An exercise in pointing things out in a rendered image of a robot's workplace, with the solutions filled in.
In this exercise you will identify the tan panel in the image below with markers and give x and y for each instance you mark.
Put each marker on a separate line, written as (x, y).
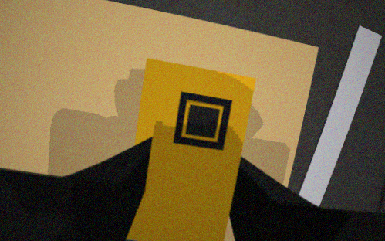
(72, 72)

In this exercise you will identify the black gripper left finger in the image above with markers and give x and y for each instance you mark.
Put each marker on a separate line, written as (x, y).
(98, 203)

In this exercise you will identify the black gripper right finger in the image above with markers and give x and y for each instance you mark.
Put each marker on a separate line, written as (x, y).
(263, 209)

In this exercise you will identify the light grey flat strip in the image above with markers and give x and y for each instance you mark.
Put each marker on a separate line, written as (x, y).
(340, 114)

